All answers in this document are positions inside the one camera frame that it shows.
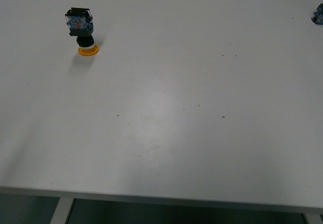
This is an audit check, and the white table leg right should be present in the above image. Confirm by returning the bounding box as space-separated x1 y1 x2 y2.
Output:
303 213 323 224

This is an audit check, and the white table leg left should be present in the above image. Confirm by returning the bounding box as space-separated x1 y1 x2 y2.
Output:
50 198 75 224

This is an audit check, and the yellow push button switch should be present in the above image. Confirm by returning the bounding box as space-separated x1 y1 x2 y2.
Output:
65 8 99 57

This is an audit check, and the white table leg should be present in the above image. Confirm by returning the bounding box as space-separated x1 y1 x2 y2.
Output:
303 213 323 224
50 198 75 224

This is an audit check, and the blue switch block at edge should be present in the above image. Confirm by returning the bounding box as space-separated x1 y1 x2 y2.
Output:
311 4 323 25

